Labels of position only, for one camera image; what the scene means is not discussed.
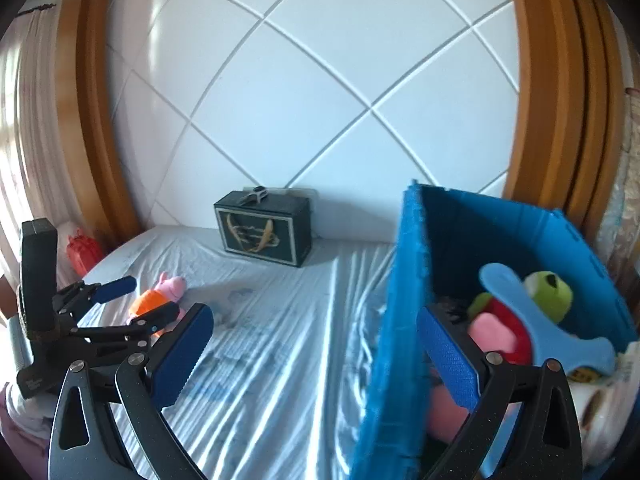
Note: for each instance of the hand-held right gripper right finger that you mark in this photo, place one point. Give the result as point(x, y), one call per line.
point(450, 355)

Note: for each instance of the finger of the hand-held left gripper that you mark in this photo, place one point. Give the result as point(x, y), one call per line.
point(117, 287)
point(152, 319)

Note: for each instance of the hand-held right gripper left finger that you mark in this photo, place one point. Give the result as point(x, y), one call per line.
point(180, 355)

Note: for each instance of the pink pig plush orange dress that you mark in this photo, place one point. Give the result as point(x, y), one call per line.
point(160, 292)

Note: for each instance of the blue plastic crate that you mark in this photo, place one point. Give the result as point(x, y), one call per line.
point(400, 335)

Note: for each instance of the blue plastic hand mirror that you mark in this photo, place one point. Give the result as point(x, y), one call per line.
point(530, 320)

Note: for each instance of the green frog plush toy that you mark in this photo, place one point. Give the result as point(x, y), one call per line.
point(550, 292)

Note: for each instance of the red plastic object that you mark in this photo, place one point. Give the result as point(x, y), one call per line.
point(84, 255)

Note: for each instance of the pink plush toy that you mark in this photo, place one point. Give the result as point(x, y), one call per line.
point(492, 332)

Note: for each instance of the red plush toy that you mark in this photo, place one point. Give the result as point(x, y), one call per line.
point(515, 347)

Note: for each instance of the light blue bed sheet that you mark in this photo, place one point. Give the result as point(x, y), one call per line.
point(280, 350)

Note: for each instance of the pale pink cloth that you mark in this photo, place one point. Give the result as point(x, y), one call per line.
point(22, 415)

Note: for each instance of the sheer curtain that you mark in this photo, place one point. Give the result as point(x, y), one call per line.
point(30, 135)

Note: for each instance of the black gift box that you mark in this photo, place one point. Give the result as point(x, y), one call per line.
point(270, 230)

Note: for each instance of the white packaged bundle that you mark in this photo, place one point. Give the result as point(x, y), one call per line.
point(610, 410)

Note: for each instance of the rolled patterned carpet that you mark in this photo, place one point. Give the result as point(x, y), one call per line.
point(622, 220)

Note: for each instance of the wooden frame post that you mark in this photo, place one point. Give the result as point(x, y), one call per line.
point(560, 110)
point(95, 110)

